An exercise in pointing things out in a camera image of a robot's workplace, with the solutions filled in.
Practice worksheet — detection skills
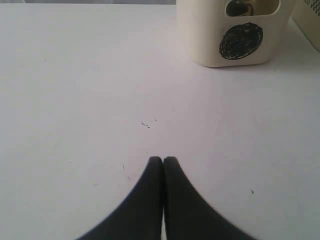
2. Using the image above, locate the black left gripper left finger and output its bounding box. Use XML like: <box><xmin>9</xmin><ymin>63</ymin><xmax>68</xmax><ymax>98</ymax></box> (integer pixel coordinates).
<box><xmin>79</xmin><ymin>156</ymin><xmax>164</xmax><ymax>240</ymax></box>

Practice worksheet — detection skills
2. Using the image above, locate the cream bin with circle mark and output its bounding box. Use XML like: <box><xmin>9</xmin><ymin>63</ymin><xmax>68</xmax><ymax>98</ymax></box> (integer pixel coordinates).
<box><xmin>176</xmin><ymin>0</ymin><xmax>296</xmax><ymax>68</ymax></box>

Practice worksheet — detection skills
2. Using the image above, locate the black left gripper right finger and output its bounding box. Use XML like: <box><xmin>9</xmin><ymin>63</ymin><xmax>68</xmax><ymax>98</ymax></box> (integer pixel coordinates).
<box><xmin>163</xmin><ymin>156</ymin><xmax>253</xmax><ymax>240</ymax></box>

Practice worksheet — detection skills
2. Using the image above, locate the cream bin with triangle mark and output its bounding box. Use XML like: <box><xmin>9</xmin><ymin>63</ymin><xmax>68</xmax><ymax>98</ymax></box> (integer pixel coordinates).
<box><xmin>292</xmin><ymin>0</ymin><xmax>320</xmax><ymax>51</ymax></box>

